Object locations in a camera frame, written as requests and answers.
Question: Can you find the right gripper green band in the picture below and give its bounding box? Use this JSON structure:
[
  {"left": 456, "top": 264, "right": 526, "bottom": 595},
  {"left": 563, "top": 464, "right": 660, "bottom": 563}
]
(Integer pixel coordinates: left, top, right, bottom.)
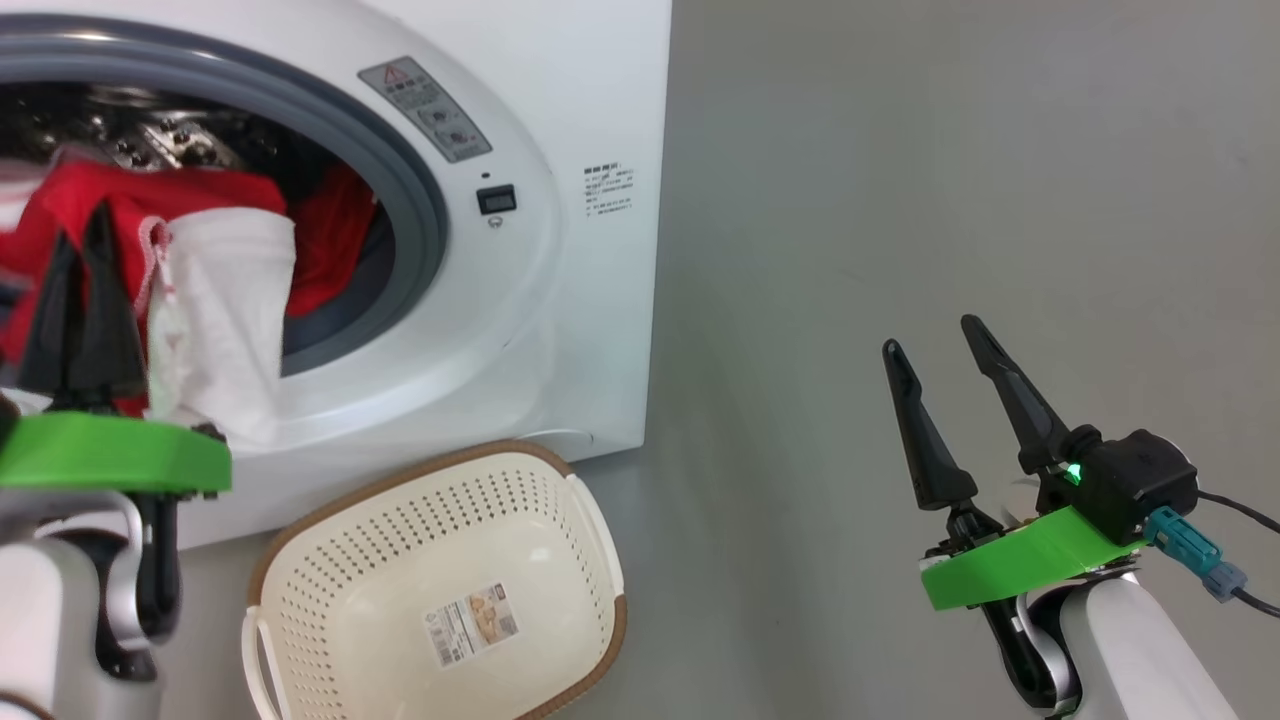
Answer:
[{"left": 882, "top": 314, "right": 1147, "bottom": 614}]

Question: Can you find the perforated steel washer drum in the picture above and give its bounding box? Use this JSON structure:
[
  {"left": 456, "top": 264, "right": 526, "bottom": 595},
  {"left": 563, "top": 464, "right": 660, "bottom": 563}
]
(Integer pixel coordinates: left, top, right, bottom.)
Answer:
[{"left": 0, "top": 82, "right": 336, "bottom": 206}]

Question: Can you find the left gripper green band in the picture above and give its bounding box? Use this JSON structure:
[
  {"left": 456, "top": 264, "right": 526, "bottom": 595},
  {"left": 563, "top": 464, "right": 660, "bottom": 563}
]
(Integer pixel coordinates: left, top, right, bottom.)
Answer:
[{"left": 0, "top": 200, "right": 234, "bottom": 497}]

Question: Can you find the right cable with teal connector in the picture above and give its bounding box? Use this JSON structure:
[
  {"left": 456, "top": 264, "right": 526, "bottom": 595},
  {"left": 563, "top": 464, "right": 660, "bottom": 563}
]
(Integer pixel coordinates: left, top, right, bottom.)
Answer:
[{"left": 1144, "top": 489, "right": 1280, "bottom": 618}]

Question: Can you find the white front-load washing machine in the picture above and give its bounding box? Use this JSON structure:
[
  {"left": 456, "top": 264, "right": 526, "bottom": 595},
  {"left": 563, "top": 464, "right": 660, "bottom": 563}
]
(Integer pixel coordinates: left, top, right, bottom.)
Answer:
[{"left": 0, "top": 0, "right": 674, "bottom": 552}]

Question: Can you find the cream perforated basket brown rim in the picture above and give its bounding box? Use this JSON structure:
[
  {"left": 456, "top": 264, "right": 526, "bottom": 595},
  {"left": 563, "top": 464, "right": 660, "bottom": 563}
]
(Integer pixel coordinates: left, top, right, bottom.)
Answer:
[{"left": 240, "top": 439, "right": 630, "bottom": 720}]

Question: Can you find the grey rubber door gasket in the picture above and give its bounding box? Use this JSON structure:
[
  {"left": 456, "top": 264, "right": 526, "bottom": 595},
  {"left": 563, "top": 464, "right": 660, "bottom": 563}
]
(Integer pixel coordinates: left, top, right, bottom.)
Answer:
[{"left": 0, "top": 40, "right": 450, "bottom": 380}]

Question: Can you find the printed label sticker in basket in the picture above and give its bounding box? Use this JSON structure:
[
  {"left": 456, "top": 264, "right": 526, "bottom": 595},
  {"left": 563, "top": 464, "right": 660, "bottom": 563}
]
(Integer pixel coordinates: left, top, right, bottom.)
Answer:
[{"left": 424, "top": 584, "right": 522, "bottom": 669}]

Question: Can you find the red and white garment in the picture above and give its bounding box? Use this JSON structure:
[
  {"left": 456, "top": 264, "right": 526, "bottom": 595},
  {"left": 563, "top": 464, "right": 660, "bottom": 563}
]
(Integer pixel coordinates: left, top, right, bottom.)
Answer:
[{"left": 0, "top": 150, "right": 380, "bottom": 448}]

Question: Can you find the grey warning sticker on washer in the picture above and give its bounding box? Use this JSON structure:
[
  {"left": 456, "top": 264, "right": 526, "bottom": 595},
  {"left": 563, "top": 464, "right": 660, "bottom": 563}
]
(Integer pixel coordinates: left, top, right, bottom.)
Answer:
[{"left": 358, "top": 56, "right": 494, "bottom": 165}]

